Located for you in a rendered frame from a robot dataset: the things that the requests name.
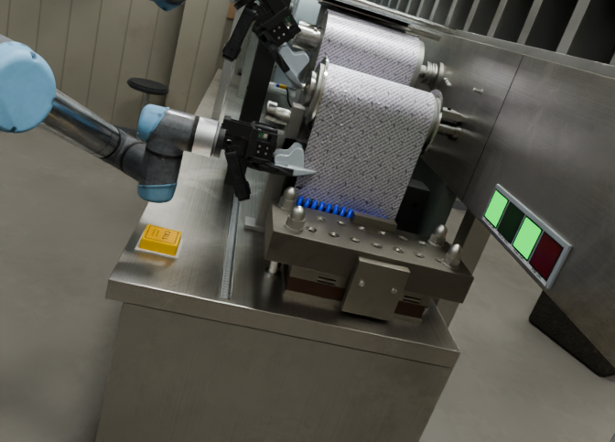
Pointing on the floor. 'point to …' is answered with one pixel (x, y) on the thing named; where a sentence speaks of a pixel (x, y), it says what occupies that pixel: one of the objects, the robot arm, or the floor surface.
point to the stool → (147, 88)
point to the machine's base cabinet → (256, 385)
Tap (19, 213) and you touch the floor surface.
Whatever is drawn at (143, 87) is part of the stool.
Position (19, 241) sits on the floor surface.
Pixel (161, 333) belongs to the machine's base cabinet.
